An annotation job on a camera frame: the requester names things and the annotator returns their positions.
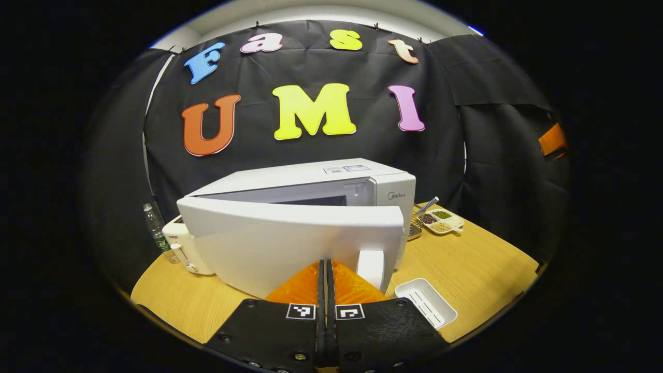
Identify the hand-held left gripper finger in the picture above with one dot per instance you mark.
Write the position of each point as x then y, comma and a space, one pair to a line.
322, 321
332, 331

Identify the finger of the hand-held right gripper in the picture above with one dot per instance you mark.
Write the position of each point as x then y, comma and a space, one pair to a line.
552, 141

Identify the white microwave oven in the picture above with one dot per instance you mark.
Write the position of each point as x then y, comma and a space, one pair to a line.
290, 248

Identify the white rectangular plastic tray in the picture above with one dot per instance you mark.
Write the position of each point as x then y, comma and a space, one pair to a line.
424, 303

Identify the ribbed glass cup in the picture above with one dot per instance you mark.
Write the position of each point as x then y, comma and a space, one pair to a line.
414, 229

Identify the ceiling light panel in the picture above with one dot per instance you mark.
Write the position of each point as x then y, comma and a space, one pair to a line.
476, 30

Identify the white divided dish with grains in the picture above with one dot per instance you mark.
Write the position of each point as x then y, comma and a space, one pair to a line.
443, 220

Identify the striped drinking straw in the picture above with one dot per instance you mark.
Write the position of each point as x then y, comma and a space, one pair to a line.
427, 205

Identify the white toaster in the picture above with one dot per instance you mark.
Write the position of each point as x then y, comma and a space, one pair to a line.
191, 254

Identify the clear plastic water bottle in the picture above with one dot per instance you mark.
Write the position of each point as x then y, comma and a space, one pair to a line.
157, 230

